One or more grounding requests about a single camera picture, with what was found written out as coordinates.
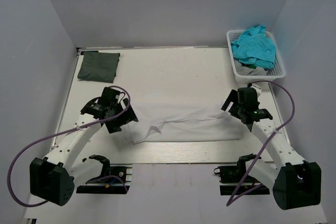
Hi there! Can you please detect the grey garment in basket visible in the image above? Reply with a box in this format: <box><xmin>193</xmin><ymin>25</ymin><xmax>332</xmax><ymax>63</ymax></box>
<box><xmin>234</xmin><ymin>60</ymin><xmax>268</xmax><ymax>76</ymax></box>

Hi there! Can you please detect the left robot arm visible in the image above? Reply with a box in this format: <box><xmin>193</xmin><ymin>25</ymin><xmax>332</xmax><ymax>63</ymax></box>
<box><xmin>29</xmin><ymin>86</ymin><xmax>138</xmax><ymax>206</ymax></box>

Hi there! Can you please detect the white t-shirt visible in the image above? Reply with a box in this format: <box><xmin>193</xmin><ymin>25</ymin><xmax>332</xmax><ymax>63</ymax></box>
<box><xmin>119</xmin><ymin>103</ymin><xmax>242</xmax><ymax>144</ymax></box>

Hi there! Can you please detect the dark green folded t-shirt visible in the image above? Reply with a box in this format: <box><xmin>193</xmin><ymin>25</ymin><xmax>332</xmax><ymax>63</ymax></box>
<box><xmin>77</xmin><ymin>51</ymin><xmax>121</xmax><ymax>83</ymax></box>

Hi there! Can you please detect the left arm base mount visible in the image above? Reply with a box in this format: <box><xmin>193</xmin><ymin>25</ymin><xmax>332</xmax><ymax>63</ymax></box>
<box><xmin>76</xmin><ymin>164</ymin><xmax>132</xmax><ymax>195</ymax></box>

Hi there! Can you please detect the teal t-shirt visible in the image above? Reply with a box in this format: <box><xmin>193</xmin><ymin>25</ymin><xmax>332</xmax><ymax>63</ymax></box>
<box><xmin>230</xmin><ymin>25</ymin><xmax>276</xmax><ymax>69</ymax></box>

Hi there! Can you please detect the white plastic basket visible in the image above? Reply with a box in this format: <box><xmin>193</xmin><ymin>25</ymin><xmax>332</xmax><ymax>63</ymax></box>
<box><xmin>226</xmin><ymin>29</ymin><xmax>286</xmax><ymax>84</ymax></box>

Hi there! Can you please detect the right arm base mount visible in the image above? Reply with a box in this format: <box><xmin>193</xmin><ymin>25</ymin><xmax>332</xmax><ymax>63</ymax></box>
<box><xmin>213</xmin><ymin>165</ymin><xmax>260</xmax><ymax>196</ymax></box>

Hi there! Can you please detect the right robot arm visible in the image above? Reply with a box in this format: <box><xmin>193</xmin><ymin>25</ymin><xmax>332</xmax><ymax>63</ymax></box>
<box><xmin>214</xmin><ymin>84</ymin><xmax>321</xmax><ymax>210</ymax></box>

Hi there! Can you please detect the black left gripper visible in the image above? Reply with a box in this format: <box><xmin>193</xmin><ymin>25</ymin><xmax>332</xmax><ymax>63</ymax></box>
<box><xmin>106</xmin><ymin>98</ymin><xmax>138</xmax><ymax>133</ymax></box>

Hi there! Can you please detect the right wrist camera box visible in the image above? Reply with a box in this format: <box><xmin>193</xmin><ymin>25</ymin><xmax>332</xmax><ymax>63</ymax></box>
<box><xmin>248</xmin><ymin>83</ymin><xmax>262</xmax><ymax>97</ymax></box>

